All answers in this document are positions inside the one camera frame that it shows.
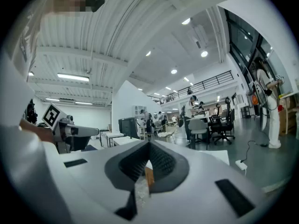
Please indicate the group of round ceiling lights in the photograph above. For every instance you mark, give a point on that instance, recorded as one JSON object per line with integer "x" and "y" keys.
{"x": 204, "y": 53}

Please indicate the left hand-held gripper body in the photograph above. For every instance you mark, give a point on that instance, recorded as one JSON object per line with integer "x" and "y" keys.
{"x": 54, "y": 115}

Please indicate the black office chair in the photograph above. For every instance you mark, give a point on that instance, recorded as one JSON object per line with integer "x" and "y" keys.
{"x": 227, "y": 122}
{"x": 218, "y": 115}

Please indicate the grey shell chair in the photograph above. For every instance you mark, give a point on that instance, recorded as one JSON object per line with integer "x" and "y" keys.
{"x": 197, "y": 125}

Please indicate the black framed glass doors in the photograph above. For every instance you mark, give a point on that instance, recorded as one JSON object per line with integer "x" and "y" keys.
{"x": 240, "y": 43}

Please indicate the cardboard box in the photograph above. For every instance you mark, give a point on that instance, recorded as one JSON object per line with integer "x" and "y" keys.
{"x": 286, "y": 120}

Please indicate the white power strip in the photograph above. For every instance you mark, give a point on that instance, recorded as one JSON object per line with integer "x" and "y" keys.
{"x": 241, "y": 164}

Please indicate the large black appliance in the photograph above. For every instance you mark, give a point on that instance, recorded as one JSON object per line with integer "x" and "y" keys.
{"x": 127, "y": 127}

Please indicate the fluorescent tube light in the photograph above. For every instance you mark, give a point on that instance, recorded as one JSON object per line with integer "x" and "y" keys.
{"x": 73, "y": 77}

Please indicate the small fisheye camera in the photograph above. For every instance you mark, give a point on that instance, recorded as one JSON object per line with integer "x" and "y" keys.
{"x": 69, "y": 118}

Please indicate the ceiling air conditioner unit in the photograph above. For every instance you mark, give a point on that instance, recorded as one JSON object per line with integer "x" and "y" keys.
{"x": 198, "y": 36}

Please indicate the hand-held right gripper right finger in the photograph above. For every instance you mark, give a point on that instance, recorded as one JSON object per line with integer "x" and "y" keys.
{"x": 198, "y": 195}

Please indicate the red object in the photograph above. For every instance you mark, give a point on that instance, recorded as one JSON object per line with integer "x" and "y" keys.
{"x": 280, "y": 108}

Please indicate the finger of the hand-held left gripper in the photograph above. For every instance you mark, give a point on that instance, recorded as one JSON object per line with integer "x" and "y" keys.
{"x": 84, "y": 130}

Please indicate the orange round object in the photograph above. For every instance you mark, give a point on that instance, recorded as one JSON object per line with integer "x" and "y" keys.
{"x": 254, "y": 99}

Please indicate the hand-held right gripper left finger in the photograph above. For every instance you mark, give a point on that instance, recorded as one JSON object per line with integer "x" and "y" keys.
{"x": 93, "y": 183}

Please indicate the black balcony railing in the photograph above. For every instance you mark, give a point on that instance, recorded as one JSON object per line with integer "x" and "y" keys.
{"x": 210, "y": 80}

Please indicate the white table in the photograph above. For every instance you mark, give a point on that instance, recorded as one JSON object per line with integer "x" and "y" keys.
{"x": 203, "y": 117}

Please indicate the person's left forearm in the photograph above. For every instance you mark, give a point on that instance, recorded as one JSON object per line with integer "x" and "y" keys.
{"x": 37, "y": 130}

